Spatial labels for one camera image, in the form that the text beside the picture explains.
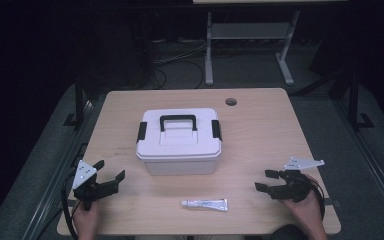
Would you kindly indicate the dark rounded object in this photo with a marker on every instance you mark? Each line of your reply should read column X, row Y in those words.
column 288, row 233

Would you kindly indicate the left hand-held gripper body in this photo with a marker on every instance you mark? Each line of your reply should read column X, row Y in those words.
column 84, row 175

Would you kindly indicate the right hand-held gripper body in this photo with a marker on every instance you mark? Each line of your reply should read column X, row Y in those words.
column 291, row 188

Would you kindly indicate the person's right hand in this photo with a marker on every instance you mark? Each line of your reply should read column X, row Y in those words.
column 310, row 213

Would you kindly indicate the black metal stand post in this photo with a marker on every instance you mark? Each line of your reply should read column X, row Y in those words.
column 78, row 103
column 354, row 103

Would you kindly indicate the white ointment tube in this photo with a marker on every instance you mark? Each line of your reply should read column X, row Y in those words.
column 210, row 204

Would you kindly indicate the white metal desk frame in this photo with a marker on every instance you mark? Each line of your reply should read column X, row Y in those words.
column 246, row 31

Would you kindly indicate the white plastic storage box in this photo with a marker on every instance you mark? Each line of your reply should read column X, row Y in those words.
column 180, row 166

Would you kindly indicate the person's left hand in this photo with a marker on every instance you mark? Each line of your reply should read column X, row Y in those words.
column 86, row 220

